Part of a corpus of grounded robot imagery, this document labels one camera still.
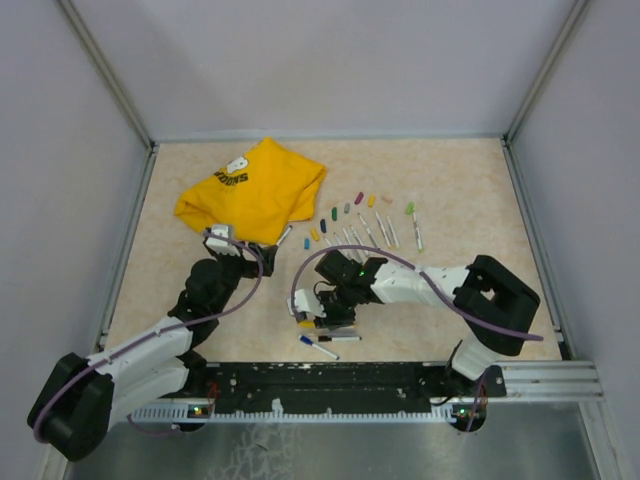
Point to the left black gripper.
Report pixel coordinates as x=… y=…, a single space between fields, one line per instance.
x=267 y=257

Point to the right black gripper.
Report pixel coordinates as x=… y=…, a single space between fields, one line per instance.
x=332 y=321

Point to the grey cap marker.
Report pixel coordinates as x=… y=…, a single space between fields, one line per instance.
x=359 y=240

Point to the yellow cap rainbow marker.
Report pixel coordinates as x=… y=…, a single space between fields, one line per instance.
x=384 y=230

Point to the lime green cap marker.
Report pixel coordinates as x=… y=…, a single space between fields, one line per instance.
x=417 y=232

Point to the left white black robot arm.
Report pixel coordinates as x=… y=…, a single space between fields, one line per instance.
x=83 y=397

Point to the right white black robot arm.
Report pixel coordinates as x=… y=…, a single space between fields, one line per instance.
x=496 y=305

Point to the black cap marker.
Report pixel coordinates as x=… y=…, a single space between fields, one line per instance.
x=327 y=338

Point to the blue cap whiteboard marker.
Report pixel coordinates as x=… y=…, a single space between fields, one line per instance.
x=309 y=342

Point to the navy cap white marker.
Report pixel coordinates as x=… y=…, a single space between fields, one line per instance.
x=284 y=235

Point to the yellow printed t-shirt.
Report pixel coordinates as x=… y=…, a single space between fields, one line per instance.
x=259 y=193

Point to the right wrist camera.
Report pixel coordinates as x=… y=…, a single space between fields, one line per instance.
x=304 y=306

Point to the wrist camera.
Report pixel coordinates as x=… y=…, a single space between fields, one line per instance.
x=222 y=237
x=304 y=306

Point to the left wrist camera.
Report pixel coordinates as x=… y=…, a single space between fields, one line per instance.
x=222 y=237

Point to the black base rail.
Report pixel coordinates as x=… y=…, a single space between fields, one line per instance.
x=335 y=392

